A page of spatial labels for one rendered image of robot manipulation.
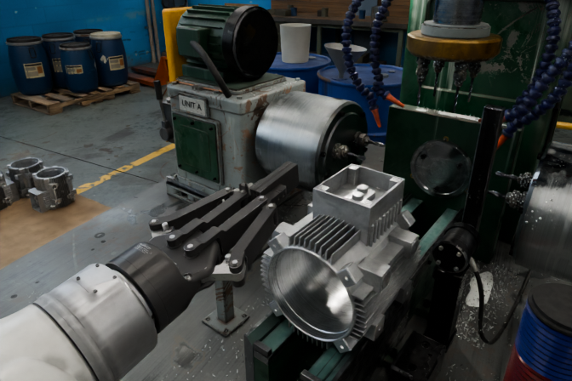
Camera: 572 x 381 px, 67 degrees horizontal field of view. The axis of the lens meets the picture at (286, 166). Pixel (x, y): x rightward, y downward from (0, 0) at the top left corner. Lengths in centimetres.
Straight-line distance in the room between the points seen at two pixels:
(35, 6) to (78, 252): 559
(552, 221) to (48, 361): 74
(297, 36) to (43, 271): 223
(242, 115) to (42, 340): 83
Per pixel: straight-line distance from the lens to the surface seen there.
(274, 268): 71
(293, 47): 300
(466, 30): 91
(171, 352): 91
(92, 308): 36
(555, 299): 42
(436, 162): 110
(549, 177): 86
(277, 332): 76
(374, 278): 63
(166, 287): 38
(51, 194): 291
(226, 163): 118
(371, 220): 65
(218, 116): 115
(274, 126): 106
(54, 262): 123
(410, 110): 110
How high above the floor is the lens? 146
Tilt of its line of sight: 25 degrees down
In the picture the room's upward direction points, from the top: straight up
